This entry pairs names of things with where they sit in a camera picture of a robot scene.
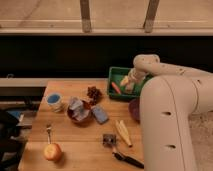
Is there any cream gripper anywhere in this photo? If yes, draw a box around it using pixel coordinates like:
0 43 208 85
120 68 146 94

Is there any green plastic tray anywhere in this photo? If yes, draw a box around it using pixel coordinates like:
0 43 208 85
107 67 152 101

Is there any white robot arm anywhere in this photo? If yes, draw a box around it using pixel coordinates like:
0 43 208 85
121 54 213 171

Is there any orange carrot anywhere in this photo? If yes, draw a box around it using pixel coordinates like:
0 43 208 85
111 82 121 94

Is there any purple bowl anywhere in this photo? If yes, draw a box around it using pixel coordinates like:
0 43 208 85
128 98 140 122

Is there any dark red grapes bunch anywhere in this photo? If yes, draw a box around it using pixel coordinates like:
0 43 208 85
87 86 102 105

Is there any blue sponge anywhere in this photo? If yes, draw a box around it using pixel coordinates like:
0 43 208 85
92 106 109 124

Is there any yellow banana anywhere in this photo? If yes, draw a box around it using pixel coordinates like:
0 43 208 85
115 120 133 147

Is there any crumpled white blue cloth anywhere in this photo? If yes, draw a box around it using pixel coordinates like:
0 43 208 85
68 97 89 121

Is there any brown bowl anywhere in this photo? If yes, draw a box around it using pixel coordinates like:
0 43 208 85
67 99 92 125

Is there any white cup blue inside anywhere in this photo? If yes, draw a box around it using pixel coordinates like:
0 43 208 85
46 93 63 112

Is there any red yellow apple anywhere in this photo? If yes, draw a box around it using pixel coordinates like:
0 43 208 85
43 143 62 162

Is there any black chair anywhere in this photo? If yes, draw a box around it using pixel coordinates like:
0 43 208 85
0 109 22 171

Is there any black handled spatula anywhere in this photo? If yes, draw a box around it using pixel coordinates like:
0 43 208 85
102 134 144 169

